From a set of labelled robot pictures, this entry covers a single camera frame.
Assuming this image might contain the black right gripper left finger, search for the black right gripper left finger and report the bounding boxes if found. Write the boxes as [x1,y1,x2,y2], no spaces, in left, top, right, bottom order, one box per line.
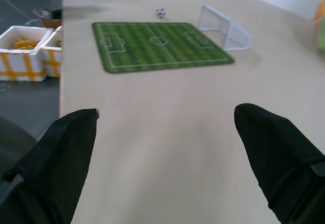
[0,108,100,224]

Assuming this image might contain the yellow pieces in foam box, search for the yellow pieces in foam box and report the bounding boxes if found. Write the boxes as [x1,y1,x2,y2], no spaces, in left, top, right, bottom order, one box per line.
[13,38,41,50]

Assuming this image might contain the green soccer field mat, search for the green soccer field mat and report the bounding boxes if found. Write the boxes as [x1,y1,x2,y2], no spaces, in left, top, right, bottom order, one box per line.
[91,21,236,74]

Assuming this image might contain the white foam box yellow tape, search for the white foam box yellow tape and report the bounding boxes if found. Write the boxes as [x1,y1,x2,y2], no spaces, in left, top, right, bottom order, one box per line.
[40,26,63,78]
[0,25,53,82]

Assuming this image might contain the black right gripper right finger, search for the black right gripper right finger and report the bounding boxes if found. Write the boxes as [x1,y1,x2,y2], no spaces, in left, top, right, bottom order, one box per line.
[234,103,325,224]

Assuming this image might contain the orange green round object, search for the orange green round object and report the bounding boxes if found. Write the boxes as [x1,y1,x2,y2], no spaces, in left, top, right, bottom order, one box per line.
[312,0,325,51]

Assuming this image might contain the brown bowl with items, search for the brown bowl with items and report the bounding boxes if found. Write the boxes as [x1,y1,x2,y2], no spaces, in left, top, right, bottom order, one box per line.
[33,8,63,29]

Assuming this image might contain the white mini soccer goal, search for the white mini soccer goal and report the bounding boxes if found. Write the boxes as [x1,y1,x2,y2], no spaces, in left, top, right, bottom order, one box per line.
[198,5,253,51]

